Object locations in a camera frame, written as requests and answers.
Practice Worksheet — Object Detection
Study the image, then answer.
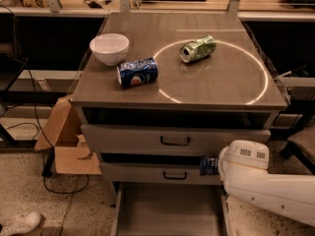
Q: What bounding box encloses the white sneaker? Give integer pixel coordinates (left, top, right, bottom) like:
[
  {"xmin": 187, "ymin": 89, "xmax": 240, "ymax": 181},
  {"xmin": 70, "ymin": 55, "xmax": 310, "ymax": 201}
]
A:
[{"xmin": 0, "ymin": 211, "xmax": 41, "ymax": 236}]

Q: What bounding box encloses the blue crushed Pepsi can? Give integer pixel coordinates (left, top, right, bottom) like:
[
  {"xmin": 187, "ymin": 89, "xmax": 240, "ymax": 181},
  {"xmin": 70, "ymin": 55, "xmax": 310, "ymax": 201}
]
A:
[{"xmin": 117, "ymin": 57, "xmax": 158, "ymax": 88}]

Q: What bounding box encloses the black floor cable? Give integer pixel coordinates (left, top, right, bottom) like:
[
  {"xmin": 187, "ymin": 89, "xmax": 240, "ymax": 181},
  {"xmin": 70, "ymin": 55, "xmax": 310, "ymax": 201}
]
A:
[{"xmin": 0, "ymin": 4, "xmax": 91, "ymax": 195}]

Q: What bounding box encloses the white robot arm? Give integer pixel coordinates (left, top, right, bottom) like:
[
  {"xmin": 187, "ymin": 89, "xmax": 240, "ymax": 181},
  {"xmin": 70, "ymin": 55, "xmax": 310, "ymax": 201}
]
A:
[{"xmin": 219, "ymin": 140, "xmax": 315, "ymax": 226}]

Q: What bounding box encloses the blue RXBAR snack bar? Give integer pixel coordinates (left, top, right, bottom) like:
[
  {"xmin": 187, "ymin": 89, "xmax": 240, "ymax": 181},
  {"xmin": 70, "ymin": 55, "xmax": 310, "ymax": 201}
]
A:
[{"xmin": 200, "ymin": 156, "xmax": 219, "ymax": 176}]

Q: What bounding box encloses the grey top drawer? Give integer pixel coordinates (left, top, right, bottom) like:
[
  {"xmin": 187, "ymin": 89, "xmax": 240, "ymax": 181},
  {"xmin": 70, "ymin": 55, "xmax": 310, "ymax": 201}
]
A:
[{"xmin": 82, "ymin": 124, "xmax": 271, "ymax": 156}]

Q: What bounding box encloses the grey open bottom drawer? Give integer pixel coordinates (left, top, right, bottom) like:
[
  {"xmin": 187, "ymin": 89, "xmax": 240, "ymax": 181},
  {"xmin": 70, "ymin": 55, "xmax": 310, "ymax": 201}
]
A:
[{"xmin": 110, "ymin": 183, "xmax": 231, "ymax": 236}]

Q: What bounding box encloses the black office chair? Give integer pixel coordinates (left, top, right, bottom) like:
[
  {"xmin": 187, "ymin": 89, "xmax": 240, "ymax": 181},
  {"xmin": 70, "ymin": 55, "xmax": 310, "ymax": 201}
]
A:
[{"xmin": 281, "ymin": 125, "xmax": 315, "ymax": 175}]

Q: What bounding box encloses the dark side desk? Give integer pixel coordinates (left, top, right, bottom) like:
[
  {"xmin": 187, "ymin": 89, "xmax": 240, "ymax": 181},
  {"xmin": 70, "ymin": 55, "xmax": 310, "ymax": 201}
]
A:
[{"xmin": 0, "ymin": 42, "xmax": 37, "ymax": 149}]

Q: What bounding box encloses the green crushed soda can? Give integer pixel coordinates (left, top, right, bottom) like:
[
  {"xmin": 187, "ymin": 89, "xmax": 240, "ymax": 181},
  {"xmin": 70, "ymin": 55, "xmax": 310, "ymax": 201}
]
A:
[{"xmin": 180, "ymin": 35, "xmax": 217, "ymax": 63}]

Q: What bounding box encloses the white ceramic bowl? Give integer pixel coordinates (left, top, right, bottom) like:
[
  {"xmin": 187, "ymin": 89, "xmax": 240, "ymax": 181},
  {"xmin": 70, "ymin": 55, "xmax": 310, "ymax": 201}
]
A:
[{"xmin": 90, "ymin": 33, "xmax": 129, "ymax": 66}]

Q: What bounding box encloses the grey drawer cabinet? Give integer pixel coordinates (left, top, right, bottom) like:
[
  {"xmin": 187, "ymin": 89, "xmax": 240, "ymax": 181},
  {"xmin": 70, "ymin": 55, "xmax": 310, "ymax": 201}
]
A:
[{"xmin": 69, "ymin": 11, "xmax": 289, "ymax": 236}]

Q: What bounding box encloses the grey middle drawer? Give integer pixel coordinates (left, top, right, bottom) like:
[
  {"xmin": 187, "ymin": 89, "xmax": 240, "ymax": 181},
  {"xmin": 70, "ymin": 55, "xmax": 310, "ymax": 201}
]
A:
[{"xmin": 99, "ymin": 162, "xmax": 221, "ymax": 185}]

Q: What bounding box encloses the brown cardboard box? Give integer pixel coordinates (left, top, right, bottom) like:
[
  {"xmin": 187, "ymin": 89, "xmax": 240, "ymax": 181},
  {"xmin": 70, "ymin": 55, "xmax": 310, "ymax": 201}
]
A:
[{"xmin": 34, "ymin": 96, "xmax": 101, "ymax": 175}]

